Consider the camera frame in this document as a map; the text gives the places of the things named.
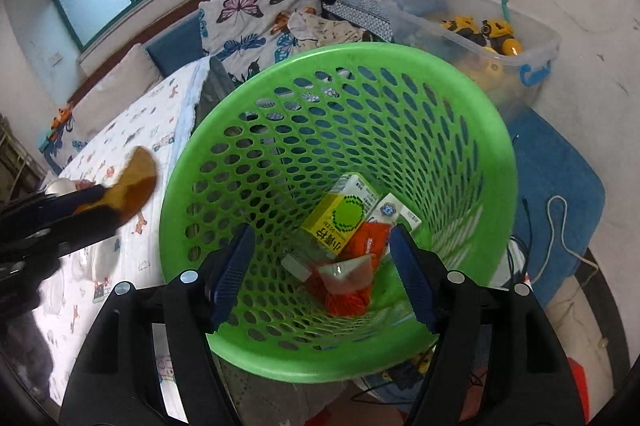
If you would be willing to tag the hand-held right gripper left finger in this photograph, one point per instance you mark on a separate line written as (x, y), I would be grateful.
(232, 271)

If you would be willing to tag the orange plush toy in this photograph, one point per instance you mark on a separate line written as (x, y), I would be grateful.
(62, 115)

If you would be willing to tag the clear plastic storage box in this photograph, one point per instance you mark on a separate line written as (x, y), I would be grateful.
(425, 20)

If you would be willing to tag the red box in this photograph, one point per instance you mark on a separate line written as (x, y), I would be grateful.
(577, 378)

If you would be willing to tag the beige pillow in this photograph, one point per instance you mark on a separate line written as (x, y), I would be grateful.
(120, 80)

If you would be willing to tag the blue sofa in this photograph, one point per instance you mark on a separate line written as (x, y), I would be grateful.
(170, 43)

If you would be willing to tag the person's left forearm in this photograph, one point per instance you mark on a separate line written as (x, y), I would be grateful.
(25, 356)

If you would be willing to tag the small butterfly print pillow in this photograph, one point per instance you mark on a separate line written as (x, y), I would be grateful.
(67, 150)

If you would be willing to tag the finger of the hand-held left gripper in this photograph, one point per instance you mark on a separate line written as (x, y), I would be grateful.
(75, 202)
(85, 228)

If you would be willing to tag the yellow green drink carton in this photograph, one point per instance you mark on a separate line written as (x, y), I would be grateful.
(340, 216)

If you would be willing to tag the white cartoon printed blanket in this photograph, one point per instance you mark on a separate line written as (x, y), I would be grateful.
(145, 120)

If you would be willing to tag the blue white patterned cloth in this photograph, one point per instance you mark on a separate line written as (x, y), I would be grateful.
(365, 13)

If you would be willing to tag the large butterfly print pillow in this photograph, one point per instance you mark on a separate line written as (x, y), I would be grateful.
(240, 20)

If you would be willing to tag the green plastic basket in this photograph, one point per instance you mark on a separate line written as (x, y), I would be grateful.
(425, 105)

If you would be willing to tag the blue floor mat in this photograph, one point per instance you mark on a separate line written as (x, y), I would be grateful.
(550, 165)

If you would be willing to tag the white wall switch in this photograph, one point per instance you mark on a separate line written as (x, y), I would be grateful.
(55, 56)

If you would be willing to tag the beige patterned garment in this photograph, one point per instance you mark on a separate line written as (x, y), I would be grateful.
(325, 28)

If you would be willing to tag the white blue milk carton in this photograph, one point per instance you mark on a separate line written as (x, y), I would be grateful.
(395, 211)

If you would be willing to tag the pile of yellow toys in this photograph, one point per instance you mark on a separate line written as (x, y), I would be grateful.
(500, 35)

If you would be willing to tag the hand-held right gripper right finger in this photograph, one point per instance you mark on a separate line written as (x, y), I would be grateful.
(410, 276)

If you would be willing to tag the orange snack packet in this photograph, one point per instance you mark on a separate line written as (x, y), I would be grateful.
(370, 238)

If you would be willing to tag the red mesh bag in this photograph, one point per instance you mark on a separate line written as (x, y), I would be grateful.
(345, 304)

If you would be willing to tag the teal toy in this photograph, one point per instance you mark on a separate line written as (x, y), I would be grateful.
(50, 137)

